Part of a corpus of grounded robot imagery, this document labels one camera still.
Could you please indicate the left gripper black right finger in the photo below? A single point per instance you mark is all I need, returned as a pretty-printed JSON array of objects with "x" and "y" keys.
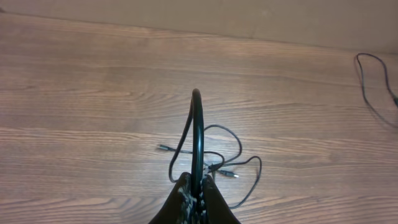
[{"x": 214, "y": 209}]

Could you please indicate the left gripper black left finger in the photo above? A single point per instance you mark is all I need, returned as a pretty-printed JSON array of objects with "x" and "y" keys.
[{"x": 179, "y": 205}]

